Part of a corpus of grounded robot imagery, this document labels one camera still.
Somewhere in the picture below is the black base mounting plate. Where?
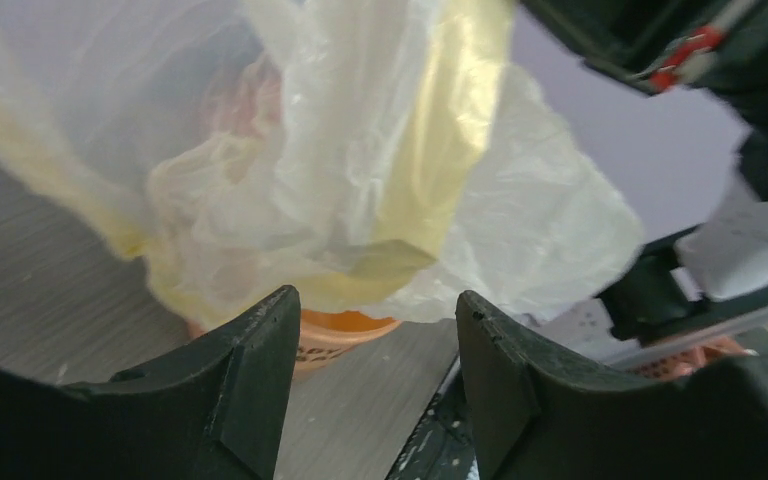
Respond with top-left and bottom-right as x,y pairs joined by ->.
386,358 -> 479,480

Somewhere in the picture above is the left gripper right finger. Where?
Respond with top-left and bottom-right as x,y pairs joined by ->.
456,291 -> 768,479

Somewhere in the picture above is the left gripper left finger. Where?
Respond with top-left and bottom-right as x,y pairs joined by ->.
0,286 -> 301,479

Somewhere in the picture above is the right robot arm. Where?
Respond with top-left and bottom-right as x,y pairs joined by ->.
524,1 -> 768,345

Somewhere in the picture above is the orange plastic trash bin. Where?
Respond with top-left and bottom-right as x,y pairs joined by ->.
185,308 -> 403,380

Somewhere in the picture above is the pale yellow trash bag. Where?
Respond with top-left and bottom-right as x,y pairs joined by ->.
0,1 -> 643,328

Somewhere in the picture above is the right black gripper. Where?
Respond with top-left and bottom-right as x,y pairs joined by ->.
521,1 -> 768,95

